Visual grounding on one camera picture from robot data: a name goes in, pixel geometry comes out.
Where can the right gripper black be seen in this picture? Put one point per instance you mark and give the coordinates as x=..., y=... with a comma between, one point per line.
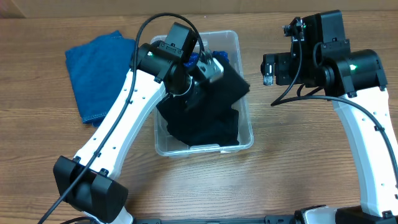
x=268, y=69

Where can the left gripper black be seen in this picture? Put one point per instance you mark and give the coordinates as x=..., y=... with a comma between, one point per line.
x=200, y=90

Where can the black cloth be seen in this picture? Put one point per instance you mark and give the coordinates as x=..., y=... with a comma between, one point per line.
x=223, y=130
x=220, y=95

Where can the blue green sequin cloth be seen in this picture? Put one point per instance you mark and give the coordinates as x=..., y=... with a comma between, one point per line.
x=194, y=56

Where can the blue denim cloth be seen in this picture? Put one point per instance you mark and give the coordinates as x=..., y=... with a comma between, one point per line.
x=97, y=72

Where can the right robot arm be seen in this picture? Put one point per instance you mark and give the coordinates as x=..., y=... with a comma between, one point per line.
x=320, y=58

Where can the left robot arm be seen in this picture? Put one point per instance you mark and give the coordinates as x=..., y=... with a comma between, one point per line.
x=88, y=181

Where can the clear plastic storage bin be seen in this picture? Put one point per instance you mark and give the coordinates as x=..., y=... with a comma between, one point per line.
x=168, y=146

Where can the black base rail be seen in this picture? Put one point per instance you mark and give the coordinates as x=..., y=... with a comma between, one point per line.
x=268, y=219

